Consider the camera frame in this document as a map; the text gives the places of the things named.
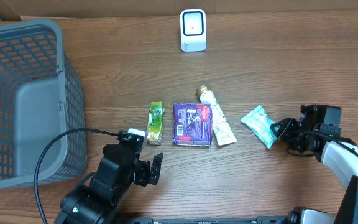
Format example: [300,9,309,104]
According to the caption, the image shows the teal tissue packet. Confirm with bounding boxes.
[241,105,277,149]

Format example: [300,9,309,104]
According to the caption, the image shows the green yellow snack packet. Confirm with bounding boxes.
[147,101,165,146]

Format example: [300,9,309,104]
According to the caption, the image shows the purple Carefree pad packet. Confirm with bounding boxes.
[173,103,213,147]

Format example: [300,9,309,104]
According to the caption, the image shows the white tube gold cap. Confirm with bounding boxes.
[196,85,237,146]

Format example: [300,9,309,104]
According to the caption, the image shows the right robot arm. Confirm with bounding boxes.
[270,104,358,223]

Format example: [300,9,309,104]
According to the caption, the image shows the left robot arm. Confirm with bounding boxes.
[54,128,163,224]

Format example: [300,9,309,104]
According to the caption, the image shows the white barcode scanner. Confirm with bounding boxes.
[180,9,207,52]

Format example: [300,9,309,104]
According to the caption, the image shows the grey plastic shopping basket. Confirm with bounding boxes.
[0,19,88,189]

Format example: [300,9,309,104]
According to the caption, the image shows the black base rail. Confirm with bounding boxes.
[123,216,287,224]

